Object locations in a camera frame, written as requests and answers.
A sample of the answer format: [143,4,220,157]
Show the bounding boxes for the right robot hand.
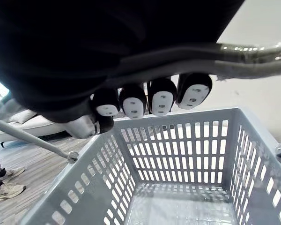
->
[0,0,245,139]

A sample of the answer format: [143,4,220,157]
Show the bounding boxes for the grey basket carrying handle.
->
[0,42,281,165]

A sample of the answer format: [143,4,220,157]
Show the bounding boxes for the grey plastic lattice basket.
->
[18,107,281,225]

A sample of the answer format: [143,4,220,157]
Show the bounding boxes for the white sofa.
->
[0,109,70,149]

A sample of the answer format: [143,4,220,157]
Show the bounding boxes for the person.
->
[0,140,27,203]

